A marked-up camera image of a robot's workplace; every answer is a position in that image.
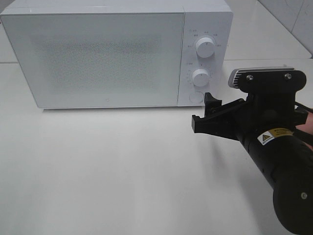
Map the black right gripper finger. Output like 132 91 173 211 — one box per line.
204 93 222 115
191 115 202 133

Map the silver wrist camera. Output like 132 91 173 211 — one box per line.
228 66 295 89

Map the pink round plate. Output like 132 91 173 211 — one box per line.
293 103 313 150

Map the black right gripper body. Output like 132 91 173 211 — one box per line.
201 70 307 141

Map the white microwave door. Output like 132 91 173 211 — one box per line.
1 13 184 109

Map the white microwave oven body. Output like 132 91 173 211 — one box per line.
0 0 233 109

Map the white dial knob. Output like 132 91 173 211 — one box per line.
196 36 216 58
192 69 210 87

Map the upper white dial knob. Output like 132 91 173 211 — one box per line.
196 36 216 58

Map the lower white dial knob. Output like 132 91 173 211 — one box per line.
192 69 210 87

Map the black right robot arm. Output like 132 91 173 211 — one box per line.
192 67 313 235

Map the round white door button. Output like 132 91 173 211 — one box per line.
189 92 204 104

